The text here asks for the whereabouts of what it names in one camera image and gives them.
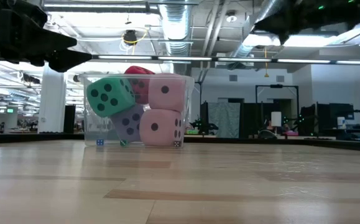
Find grey patterned divider panel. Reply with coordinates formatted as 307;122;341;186
208;101;241;139

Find white lamp shade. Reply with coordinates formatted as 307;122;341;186
270;111;282;128

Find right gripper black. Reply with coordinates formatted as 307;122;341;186
254;0;360;44

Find black aluminium table frame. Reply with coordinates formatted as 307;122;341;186
0;132;360;153

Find teal foam die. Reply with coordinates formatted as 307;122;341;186
86;77;136;118

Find red foam die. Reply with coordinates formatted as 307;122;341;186
124;65;155;105

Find black tall panel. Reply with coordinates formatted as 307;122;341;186
63;105;76;134

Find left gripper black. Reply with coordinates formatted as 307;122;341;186
0;0;93;73

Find purple foam die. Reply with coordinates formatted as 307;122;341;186
110;104;145;144

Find yellow hanging cone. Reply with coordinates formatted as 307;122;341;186
263;46;270;78

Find black office monitor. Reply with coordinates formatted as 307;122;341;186
315;102;354;130

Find clear plastic container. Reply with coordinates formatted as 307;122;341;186
78;73;195;149

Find black ceiling-mounted device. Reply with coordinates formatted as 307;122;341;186
122;29;139;47

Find pink foam die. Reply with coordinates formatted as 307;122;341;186
147;73;187;113
139;108;186;147

